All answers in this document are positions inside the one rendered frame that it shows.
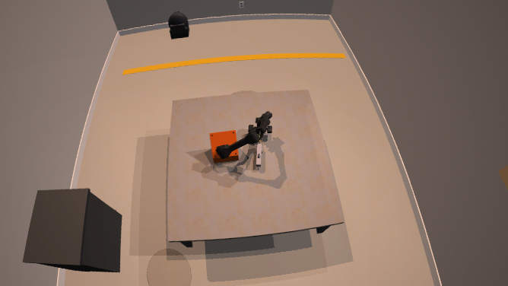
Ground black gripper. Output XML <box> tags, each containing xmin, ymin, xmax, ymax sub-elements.
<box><xmin>249</xmin><ymin>125</ymin><xmax>272</xmax><ymax>135</ymax></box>

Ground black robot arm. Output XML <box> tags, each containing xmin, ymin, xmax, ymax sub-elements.
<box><xmin>216</xmin><ymin>111</ymin><xmax>273</xmax><ymax>160</ymax></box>

